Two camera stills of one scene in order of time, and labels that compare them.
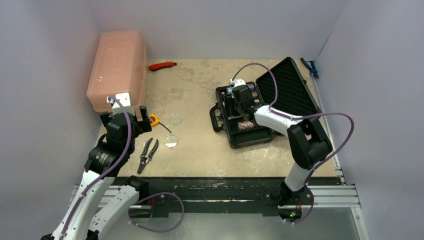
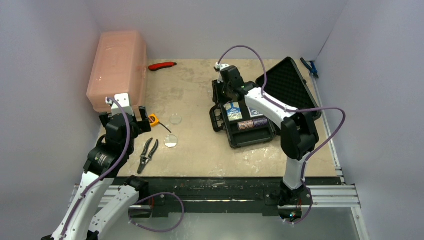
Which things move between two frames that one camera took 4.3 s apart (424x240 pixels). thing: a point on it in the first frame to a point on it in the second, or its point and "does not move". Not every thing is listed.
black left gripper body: [137, 129] does not move
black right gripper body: [240, 100] to [226, 88]
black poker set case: [283, 87] does not move
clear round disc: [170, 141] does not move
